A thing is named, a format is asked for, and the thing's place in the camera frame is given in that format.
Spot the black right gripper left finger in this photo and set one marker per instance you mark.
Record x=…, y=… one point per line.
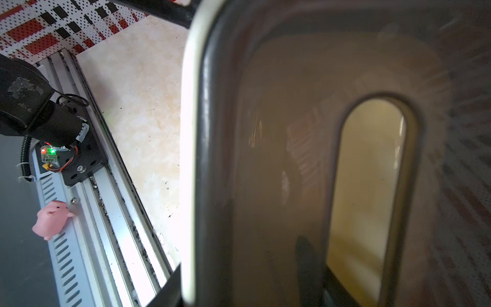
x=170, y=295

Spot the small pink object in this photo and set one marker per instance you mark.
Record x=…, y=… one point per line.
x=52, y=219

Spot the cream box dark lid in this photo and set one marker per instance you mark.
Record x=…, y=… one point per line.
x=363, y=126

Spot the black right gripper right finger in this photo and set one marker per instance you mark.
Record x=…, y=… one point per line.
x=318, y=286

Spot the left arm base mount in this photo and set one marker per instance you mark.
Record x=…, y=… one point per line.
x=78, y=161

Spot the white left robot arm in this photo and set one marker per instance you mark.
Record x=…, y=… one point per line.
x=27, y=108

